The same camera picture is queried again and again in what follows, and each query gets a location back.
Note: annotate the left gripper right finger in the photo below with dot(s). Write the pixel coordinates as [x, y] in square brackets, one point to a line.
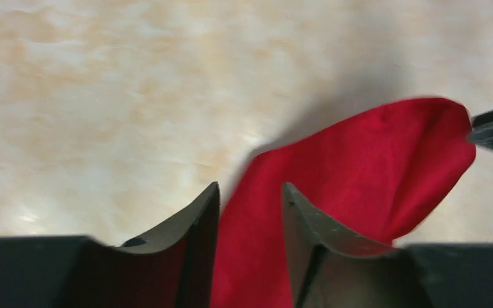
[331, 265]

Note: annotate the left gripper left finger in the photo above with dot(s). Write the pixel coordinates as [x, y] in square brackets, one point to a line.
[169, 265]

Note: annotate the red cloth napkin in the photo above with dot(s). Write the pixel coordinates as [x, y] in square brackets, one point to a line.
[380, 173]

